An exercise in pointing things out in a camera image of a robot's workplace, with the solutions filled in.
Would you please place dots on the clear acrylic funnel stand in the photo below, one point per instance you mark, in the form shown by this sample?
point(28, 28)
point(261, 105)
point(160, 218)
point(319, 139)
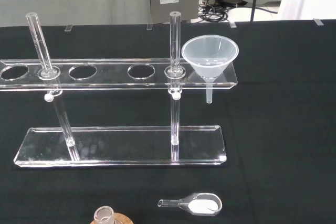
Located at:
point(118, 145)

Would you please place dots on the glass weighing funnel with powder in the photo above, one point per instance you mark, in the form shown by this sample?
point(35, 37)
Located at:
point(202, 204)

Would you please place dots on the clear cloth clip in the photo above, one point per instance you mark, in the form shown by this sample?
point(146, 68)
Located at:
point(68, 28)
point(149, 26)
point(318, 22)
point(232, 24)

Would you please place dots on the black bench cloth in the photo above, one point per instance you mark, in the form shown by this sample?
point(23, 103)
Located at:
point(275, 129)

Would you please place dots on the round-bottom glass flask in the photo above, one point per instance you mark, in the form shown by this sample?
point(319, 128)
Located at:
point(103, 214)

